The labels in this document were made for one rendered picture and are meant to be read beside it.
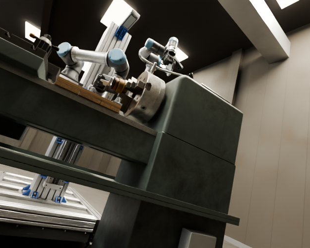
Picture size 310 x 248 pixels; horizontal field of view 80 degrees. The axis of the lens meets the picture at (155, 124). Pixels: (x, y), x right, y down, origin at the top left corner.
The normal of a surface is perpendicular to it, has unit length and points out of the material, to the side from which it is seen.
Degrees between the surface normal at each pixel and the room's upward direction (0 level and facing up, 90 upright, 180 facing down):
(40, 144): 90
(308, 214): 90
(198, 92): 90
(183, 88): 90
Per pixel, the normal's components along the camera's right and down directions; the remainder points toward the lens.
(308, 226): -0.77, -0.40
